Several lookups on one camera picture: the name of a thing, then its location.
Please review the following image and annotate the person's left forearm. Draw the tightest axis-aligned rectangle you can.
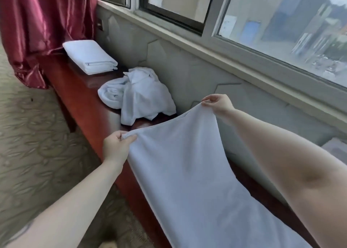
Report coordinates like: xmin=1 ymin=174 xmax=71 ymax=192
xmin=0 ymin=158 xmax=128 ymax=248

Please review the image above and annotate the person's right hand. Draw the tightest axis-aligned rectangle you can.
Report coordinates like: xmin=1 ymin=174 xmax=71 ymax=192
xmin=201 ymin=94 xmax=236 ymax=118

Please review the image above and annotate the white cloth item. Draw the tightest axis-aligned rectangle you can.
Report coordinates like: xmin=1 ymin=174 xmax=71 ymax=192
xmin=321 ymin=137 xmax=347 ymax=164

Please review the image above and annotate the dark red wooden bench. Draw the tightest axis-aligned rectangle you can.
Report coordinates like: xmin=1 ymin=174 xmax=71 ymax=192
xmin=37 ymin=54 xmax=320 ymax=248

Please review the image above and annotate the grey window frame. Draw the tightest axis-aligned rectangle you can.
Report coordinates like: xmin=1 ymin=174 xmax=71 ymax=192
xmin=54 ymin=0 xmax=347 ymax=113

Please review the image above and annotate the folded white towel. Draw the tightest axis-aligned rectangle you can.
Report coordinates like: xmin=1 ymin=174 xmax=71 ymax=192
xmin=62 ymin=40 xmax=118 ymax=75

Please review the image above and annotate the red satin curtain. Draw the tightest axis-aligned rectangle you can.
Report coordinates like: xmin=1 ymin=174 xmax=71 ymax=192
xmin=0 ymin=0 xmax=98 ymax=89

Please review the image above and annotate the crumpled white towel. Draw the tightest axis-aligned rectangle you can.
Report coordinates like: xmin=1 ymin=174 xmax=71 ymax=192
xmin=98 ymin=67 xmax=177 ymax=126

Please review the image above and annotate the person's left hand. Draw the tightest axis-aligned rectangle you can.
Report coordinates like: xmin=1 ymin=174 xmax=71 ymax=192
xmin=102 ymin=130 xmax=138 ymax=164

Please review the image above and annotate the large white towel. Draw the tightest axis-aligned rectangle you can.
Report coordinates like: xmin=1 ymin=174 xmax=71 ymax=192
xmin=121 ymin=102 xmax=312 ymax=248

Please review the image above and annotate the person's right forearm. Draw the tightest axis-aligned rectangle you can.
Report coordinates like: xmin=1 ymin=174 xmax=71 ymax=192
xmin=217 ymin=108 xmax=347 ymax=248

